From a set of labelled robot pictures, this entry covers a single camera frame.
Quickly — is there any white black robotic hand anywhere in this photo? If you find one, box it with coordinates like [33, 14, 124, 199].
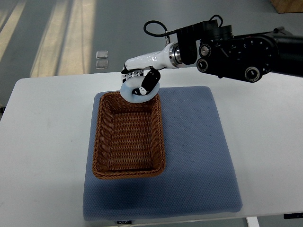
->
[121, 43, 184, 96]

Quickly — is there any light blue plush toy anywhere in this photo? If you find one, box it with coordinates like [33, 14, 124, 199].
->
[120, 75, 161, 104]

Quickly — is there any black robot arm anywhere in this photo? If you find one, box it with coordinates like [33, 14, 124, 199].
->
[159, 15, 303, 83]

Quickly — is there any brown wicker basket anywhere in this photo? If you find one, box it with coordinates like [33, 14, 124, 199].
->
[92, 91, 166, 180]

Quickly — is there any lower metal floor plate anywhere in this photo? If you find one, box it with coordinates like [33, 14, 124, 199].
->
[96, 60, 108, 69]

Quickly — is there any metal floor plate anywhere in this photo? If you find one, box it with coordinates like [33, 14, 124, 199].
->
[96, 60, 108, 69]
[96, 51, 108, 59]

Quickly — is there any upper metal floor plate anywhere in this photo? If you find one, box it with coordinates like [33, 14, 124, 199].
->
[96, 51, 108, 59]

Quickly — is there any blue fabric mat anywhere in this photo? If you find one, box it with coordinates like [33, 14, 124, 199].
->
[83, 87, 242, 221]

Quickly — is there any black mat label tag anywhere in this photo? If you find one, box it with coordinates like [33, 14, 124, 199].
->
[116, 220, 132, 225]

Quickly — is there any white table leg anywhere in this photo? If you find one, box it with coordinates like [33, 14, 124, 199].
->
[246, 217, 260, 227]

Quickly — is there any black bracket under table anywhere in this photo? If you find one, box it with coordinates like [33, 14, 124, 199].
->
[284, 212, 303, 219]

